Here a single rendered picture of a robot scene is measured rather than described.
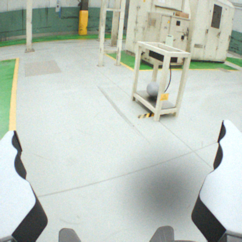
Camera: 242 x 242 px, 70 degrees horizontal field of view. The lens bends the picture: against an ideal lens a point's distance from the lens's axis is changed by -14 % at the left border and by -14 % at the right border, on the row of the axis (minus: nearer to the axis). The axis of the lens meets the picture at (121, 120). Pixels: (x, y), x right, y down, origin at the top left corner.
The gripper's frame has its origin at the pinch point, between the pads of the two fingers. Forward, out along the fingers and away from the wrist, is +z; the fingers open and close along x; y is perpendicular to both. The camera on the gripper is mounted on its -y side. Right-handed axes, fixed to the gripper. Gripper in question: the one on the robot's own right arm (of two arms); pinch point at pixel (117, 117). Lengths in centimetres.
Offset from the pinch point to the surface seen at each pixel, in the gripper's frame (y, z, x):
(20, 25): -19, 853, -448
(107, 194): 105, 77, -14
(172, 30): 32, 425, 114
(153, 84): 80, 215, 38
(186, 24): 18, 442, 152
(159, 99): 85, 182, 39
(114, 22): 23, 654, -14
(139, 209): 108, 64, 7
